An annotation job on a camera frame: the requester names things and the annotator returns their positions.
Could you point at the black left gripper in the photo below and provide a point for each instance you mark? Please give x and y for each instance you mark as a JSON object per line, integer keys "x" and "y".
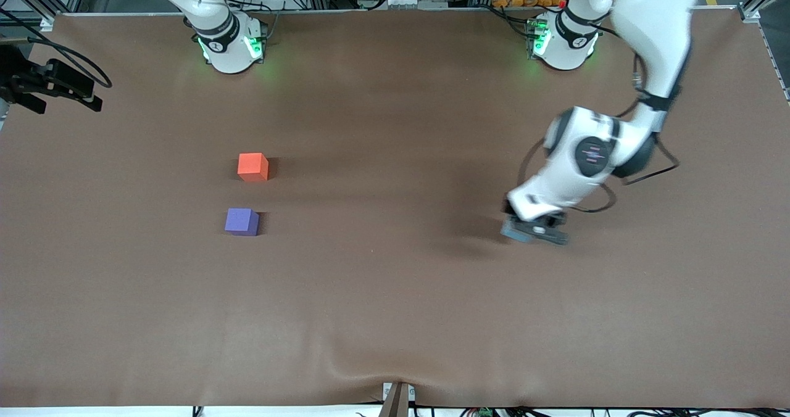
{"x": 507, "y": 208}

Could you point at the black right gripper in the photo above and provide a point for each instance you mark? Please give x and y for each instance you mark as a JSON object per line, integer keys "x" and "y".
{"x": 18, "y": 81}

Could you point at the blue foam block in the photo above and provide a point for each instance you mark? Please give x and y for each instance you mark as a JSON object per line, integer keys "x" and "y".
{"x": 513, "y": 232}

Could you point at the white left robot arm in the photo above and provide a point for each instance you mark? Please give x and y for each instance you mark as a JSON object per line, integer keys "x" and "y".
{"x": 654, "y": 22}

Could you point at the orange foam block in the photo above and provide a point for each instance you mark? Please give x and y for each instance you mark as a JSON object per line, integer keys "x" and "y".
{"x": 252, "y": 165}

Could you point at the purple foam block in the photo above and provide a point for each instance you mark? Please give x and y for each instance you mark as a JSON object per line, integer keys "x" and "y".
{"x": 241, "y": 221}

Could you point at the white terminal block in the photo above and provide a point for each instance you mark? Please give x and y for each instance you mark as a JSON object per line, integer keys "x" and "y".
{"x": 395, "y": 1}

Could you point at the brown table cover sheet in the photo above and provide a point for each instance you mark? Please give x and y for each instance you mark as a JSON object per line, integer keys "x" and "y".
{"x": 395, "y": 281}

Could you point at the black left camera bracket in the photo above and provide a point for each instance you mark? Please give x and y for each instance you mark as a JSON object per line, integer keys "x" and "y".
{"x": 552, "y": 235}

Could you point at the brown mount post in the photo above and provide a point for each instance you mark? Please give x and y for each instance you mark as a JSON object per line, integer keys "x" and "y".
{"x": 396, "y": 401}

